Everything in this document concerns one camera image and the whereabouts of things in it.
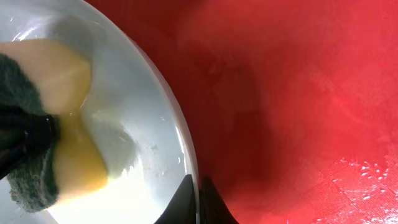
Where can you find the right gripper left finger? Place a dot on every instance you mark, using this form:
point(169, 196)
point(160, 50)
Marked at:
point(182, 207)

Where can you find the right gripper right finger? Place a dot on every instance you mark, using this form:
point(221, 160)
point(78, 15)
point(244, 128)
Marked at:
point(213, 209)

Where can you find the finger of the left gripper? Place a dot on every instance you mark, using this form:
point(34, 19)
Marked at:
point(24, 136)

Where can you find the green and yellow sponge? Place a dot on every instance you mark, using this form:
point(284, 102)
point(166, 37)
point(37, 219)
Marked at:
point(42, 76)

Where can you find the light blue plate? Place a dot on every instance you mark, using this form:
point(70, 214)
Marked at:
point(130, 113)

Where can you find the red plastic tray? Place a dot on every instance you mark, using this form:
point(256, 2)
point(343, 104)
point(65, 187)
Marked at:
point(292, 105)

